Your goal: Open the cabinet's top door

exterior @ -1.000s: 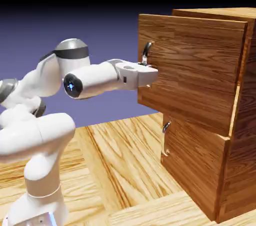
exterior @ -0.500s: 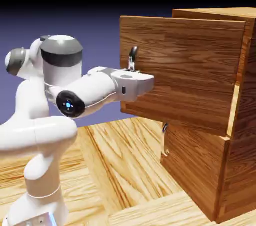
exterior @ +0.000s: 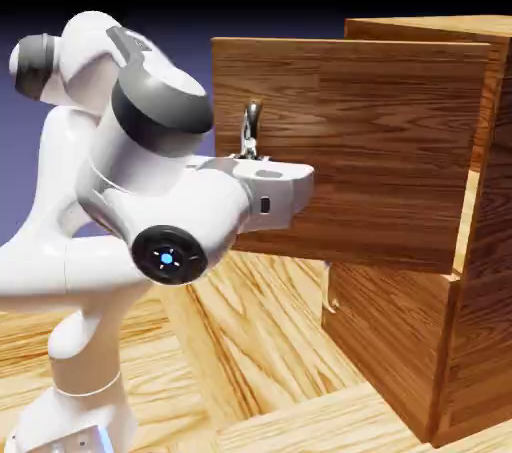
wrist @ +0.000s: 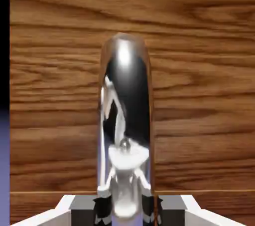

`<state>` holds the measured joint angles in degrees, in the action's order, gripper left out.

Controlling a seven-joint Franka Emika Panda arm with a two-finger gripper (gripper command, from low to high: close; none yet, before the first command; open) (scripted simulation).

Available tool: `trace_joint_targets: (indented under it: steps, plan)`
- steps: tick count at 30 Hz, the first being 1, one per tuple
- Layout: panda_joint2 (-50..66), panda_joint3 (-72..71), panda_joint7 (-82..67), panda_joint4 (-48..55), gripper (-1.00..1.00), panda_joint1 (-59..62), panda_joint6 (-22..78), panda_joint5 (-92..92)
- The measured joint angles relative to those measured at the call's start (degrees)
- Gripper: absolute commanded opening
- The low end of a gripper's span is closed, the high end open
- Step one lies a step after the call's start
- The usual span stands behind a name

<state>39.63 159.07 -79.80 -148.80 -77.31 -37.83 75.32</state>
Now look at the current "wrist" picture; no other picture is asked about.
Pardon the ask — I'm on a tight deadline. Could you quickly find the wooden cabinet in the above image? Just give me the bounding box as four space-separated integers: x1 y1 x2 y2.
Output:
9 0 255 226

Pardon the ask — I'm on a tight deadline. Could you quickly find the wooden cabinet door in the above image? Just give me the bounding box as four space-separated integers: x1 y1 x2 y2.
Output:
9 0 255 192

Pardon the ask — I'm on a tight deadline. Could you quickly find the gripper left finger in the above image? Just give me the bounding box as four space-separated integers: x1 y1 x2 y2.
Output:
9 194 97 226

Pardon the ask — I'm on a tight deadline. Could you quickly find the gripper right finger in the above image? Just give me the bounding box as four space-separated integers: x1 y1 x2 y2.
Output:
157 194 248 226

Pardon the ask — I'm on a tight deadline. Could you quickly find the curved shiny metal handle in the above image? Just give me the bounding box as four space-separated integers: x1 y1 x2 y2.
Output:
93 32 162 226

